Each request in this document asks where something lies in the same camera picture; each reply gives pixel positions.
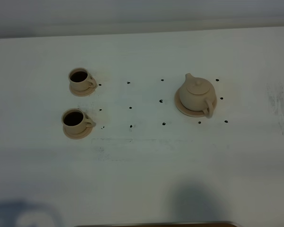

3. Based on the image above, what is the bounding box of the near beige teacup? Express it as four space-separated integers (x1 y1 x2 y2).
61 109 96 128

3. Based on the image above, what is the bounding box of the beige teacup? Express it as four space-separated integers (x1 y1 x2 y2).
61 109 96 128
68 68 97 92

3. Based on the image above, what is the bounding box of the beige cup saucer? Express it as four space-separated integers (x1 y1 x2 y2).
69 81 97 96
62 124 93 140

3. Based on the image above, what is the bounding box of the near beige cup saucer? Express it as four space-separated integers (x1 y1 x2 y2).
62 124 93 140

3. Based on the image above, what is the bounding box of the far beige teacup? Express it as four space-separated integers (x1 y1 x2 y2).
68 68 97 92

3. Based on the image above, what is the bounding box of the far beige cup saucer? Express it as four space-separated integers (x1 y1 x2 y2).
69 81 97 96

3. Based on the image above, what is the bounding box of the beige clay teapot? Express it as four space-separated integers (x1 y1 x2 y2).
178 73 217 115

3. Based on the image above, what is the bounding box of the beige teapot saucer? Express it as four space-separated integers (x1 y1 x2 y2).
174 90 217 118

